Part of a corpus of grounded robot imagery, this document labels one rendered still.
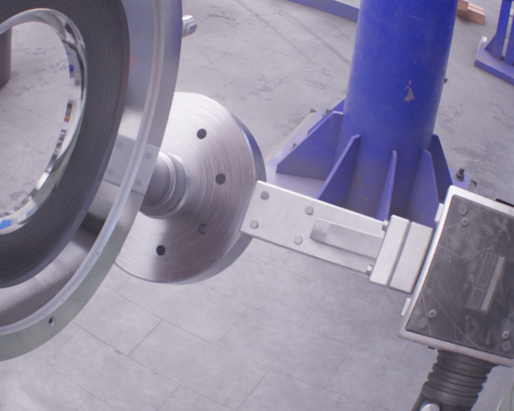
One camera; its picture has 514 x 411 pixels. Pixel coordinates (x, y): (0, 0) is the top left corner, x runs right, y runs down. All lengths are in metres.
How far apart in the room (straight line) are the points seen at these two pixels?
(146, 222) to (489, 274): 0.37
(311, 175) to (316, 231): 1.62
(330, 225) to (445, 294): 0.16
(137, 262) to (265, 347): 1.05
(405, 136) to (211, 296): 0.73
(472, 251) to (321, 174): 1.74
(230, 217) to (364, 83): 1.32
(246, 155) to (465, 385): 0.34
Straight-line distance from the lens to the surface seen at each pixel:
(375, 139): 1.98
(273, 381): 1.62
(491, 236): 0.50
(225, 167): 0.66
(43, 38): 3.35
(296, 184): 2.19
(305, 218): 0.61
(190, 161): 0.67
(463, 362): 0.58
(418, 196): 2.12
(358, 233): 0.57
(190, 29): 0.60
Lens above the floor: 1.30
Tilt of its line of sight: 36 degrees down
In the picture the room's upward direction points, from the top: 8 degrees clockwise
